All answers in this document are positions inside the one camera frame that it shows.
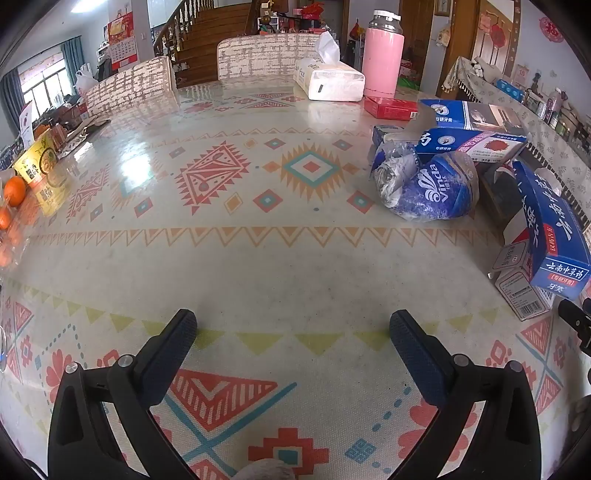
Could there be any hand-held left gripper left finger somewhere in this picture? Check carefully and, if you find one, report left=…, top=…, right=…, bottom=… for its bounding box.
left=47, top=308, right=199, bottom=480

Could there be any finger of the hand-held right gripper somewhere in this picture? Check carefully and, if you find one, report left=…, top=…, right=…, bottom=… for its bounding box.
left=557, top=298, right=591, bottom=357

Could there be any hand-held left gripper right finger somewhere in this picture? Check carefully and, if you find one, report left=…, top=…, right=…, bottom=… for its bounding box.
left=389, top=309, right=542, bottom=480

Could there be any small white carton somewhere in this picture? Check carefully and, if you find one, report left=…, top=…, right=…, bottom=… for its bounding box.
left=489, top=240, right=556, bottom=321

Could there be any large blue toothpaste box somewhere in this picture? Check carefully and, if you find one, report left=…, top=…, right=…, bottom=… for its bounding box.
left=512, top=159, right=591, bottom=297

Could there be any blue tissue wrapper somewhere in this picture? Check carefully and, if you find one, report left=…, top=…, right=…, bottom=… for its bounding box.
left=369, top=138, right=481, bottom=223

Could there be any blue and red toothpaste box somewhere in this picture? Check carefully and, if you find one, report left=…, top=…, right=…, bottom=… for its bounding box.
left=413, top=129, right=528, bottom=163

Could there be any sideboard with patterned cloth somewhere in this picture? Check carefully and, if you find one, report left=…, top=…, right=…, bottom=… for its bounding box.
left=441, top=55, right=591, bottom=232

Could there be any yellow food box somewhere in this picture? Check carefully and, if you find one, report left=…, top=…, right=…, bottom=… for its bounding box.
left=13, top=136, right=70, bottom=215

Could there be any blue box on sideboard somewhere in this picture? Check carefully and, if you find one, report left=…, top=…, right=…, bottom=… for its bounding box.
left=496, top=79, right=525, bottom=102

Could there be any patterned fabric chair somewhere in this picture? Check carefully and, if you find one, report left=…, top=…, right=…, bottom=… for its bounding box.
left=85, top=56, right=178, bottom=118
left=217, top=33, right=334, bottom=81

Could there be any white plastic bag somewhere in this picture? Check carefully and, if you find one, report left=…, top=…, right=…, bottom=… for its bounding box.
left=75, top=65, right=99, bottom=95

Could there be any white tissue pack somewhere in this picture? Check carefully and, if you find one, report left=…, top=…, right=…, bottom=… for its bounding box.
left=294, top=31, right=366, bottom=102

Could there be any pink thermos flask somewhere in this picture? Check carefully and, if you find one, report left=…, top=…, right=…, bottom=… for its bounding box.
left=361, top=10, right=406, bottom=99

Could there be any wooden door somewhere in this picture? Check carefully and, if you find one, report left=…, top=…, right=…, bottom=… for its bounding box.
left=478, top=0, right=522, bottom=79

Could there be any blue window curtain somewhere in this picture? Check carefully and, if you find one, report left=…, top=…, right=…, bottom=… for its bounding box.
left=61, top=37, right=84, bottom=88

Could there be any wooden staircase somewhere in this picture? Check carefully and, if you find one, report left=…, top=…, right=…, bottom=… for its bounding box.
left=154, top=0, right=259, bottom=79

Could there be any cluttered back table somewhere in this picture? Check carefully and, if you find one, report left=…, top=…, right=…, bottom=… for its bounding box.
left=256, top=0, right=345, bottom=35

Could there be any red paper wall decoration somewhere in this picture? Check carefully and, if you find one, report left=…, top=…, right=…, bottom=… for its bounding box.
left=539, top=17, right=565, bottom=43

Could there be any red wall calendar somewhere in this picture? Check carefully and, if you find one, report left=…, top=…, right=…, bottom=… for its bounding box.
left=107, top=13, right=138, bottom=70

